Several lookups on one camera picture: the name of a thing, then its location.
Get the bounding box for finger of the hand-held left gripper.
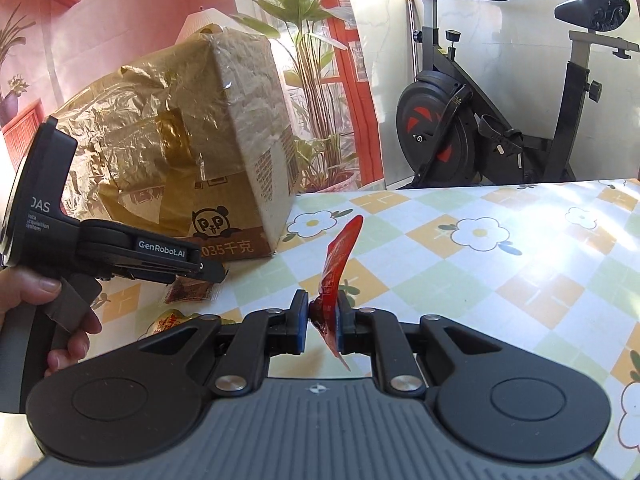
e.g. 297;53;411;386
99;261;202;287
79;219;229;284

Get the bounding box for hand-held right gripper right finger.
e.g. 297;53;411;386
334;292;506;397

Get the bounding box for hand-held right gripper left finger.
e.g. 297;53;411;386
135;290;309;397

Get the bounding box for red snack packet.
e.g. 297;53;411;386
308;215;364;373

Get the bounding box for taped cardboard box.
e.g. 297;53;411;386
57;22;301;261

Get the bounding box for person's left hand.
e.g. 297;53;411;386
0;265;103;378

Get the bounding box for small brown snack packet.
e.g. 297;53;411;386
164;280;219;306

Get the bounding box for yellow red-print snack packet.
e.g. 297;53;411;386
144;310;243;341

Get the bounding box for floral checkered tablecloth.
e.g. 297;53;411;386
90;177;640;461

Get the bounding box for black exercise bike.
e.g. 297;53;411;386
370;0;640;186

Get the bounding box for printed room wall backdrop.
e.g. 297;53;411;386
0;0;386;196

